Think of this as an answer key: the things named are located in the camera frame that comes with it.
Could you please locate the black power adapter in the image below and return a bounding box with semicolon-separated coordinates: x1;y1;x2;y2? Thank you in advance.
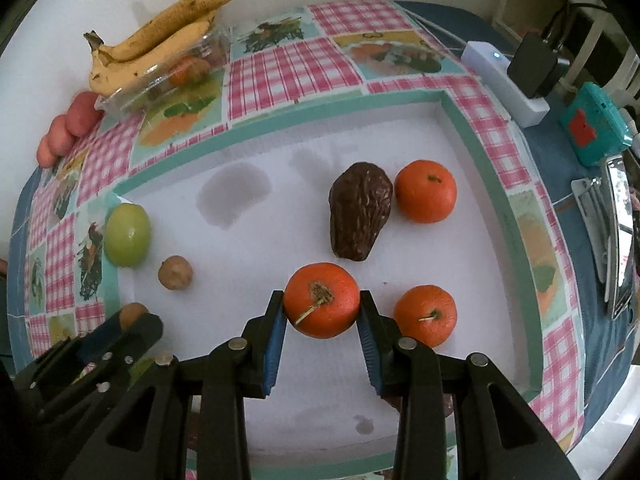
507;30;560;98

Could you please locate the long wrinkled dark avocado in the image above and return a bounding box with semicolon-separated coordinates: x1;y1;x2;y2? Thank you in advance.
329;162;394;262

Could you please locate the teal handheld device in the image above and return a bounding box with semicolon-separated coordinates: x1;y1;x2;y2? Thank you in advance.
559;81;632;167

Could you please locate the small brown fruit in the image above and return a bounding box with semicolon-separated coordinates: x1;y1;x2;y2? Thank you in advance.
158;256;194;291
120;302;150;331

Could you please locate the orange with long stem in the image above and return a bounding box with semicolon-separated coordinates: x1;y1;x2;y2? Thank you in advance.
283;262;361;339

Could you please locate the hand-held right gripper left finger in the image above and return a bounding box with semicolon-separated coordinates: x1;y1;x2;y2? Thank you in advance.
65;290;288;480

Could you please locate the white tray with teal rim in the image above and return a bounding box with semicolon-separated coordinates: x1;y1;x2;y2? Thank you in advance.
102;87;545;471

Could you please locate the white power strip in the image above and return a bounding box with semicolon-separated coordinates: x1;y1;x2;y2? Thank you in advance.
460;40;551;128

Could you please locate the orange inside plastic container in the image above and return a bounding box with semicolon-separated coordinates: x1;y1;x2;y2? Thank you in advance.
169;59;197;86

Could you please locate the brown-spotted yellow banana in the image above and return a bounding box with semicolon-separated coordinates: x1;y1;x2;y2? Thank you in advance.
84;0;241;62

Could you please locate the glossy smartphone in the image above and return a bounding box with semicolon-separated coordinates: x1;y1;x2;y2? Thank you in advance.
600;155;638;321

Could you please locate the thin white cable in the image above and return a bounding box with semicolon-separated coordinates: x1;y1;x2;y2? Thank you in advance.
400;7;468;53

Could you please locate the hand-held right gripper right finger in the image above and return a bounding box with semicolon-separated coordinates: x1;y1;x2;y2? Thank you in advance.
359;290;573;480

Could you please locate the green mango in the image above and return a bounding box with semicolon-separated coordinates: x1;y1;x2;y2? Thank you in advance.
103;203;152;267

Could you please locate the clear plastic clamshell container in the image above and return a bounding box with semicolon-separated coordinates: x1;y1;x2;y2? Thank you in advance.
94;25;232;117

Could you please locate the pink checkered printed tablecloth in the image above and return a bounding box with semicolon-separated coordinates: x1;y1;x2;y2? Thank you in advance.
10;0;591;480

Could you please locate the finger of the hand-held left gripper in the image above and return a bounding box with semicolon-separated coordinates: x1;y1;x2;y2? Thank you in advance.
15;310;126;391
42;314;165;421

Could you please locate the black cable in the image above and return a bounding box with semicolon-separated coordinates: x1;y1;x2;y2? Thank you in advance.
542;0;608;41

